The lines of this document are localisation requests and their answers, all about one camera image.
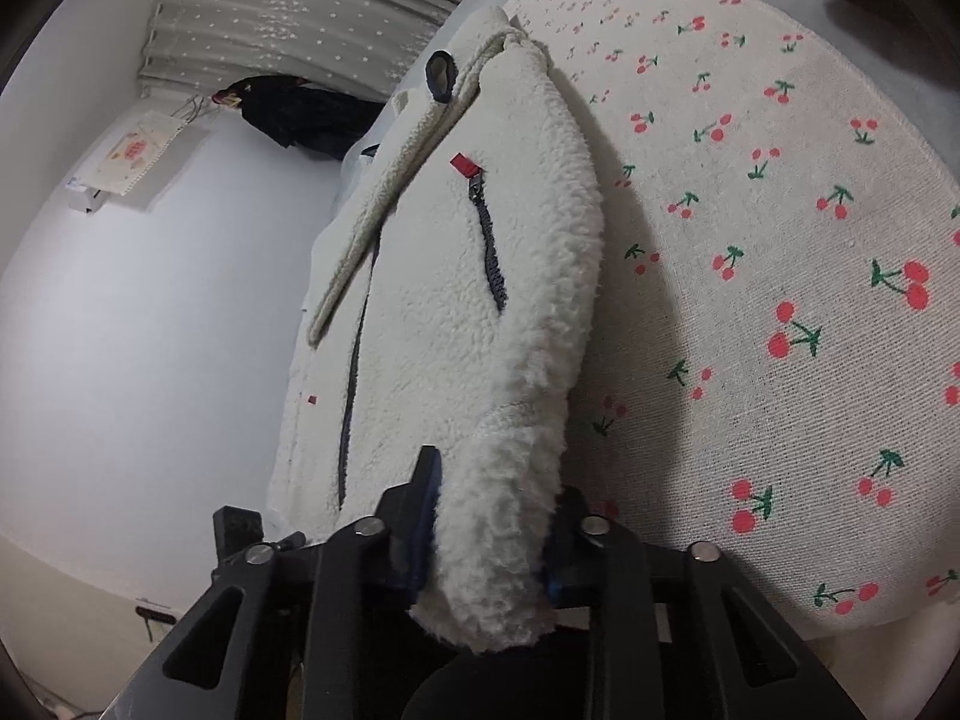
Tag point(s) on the white wall hanging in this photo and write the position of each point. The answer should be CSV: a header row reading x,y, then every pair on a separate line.
x,y
135,154

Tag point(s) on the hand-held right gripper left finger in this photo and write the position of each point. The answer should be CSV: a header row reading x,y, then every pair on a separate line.
x,y
424,511

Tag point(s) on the dark hanging clothes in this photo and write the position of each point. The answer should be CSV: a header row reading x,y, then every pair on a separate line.
x,y
307,116

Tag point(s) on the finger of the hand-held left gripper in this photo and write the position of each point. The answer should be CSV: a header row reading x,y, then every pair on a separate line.
x,y
236,532

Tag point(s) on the white power strip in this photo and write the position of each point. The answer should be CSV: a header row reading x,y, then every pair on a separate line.
x,y
156,613

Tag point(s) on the white fleece zip jacket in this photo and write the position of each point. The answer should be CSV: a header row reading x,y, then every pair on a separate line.
x,y
525,277

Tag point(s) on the cherry print bed cover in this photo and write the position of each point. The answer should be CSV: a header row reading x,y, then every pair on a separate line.
x,y
750,240

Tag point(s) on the grey star print curtain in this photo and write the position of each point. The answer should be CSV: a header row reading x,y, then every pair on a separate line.
x,y
300,7

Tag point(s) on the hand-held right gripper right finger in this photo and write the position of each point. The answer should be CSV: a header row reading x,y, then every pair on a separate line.
x,y
600,577

